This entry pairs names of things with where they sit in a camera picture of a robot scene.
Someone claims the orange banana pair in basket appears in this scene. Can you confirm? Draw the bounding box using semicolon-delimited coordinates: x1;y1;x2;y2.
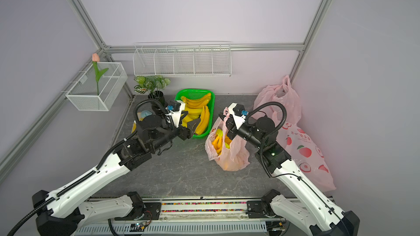
195;106;210;135

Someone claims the white wire wall basket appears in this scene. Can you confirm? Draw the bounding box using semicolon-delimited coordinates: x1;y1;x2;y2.
66;62;128;111

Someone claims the yellow banana bunch in basket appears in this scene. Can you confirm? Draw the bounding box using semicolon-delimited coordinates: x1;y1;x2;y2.
181;93;211;127

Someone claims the artificial pink tulip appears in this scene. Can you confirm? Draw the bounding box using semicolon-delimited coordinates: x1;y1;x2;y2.
92;53;109;96

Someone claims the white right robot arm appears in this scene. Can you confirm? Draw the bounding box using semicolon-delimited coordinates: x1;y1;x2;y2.
219;114;360;236

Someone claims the aluminium frame profile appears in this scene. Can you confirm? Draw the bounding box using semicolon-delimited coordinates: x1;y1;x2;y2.
1;0;332;183

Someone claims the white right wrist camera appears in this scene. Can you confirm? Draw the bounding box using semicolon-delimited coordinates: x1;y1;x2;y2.
228;103;248;130

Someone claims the black ceramic vase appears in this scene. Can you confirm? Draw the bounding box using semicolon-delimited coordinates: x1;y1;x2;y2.
148;90;167;116

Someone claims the white wire wall shelf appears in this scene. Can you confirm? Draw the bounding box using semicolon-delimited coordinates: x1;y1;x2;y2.
133;41;232;77

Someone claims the black corrugated cable conduit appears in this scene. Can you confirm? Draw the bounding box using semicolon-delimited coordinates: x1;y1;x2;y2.
6;99;171;236

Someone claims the yellow knitted work glove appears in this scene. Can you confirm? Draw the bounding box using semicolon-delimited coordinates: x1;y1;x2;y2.
131;121;136;133

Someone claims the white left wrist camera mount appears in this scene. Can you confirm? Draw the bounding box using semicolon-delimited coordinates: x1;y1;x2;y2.
167;100;188;128

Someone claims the green variegated artificial plant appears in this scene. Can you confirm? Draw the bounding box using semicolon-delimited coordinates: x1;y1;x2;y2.
134;75;171;99

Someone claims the pink peach printed bag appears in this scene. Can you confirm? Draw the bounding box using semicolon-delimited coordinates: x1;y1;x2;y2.
276;122;336;192

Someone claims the green plastic basket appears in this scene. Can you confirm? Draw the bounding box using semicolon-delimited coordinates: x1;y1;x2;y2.
175;89;215;139

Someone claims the plain pink plastic bag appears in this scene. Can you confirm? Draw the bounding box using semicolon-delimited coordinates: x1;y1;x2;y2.
253;75;302;125

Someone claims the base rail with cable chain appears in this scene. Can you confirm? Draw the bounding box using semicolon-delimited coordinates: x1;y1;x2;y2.
75;196;292;236

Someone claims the orange-yellow banana bunch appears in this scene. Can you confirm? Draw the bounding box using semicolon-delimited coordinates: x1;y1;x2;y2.
212;128;232;156

